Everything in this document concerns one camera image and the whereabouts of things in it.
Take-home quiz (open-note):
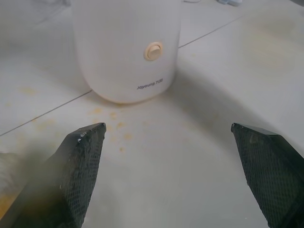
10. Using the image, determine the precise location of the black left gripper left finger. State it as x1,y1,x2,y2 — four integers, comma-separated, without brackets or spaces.
0,122,106,228

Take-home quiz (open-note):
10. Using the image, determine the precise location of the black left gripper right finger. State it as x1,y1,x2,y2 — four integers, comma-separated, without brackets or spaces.
231,123,304,228

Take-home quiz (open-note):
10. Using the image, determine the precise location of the white blender base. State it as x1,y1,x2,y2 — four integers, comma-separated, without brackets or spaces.
72,0,182,104

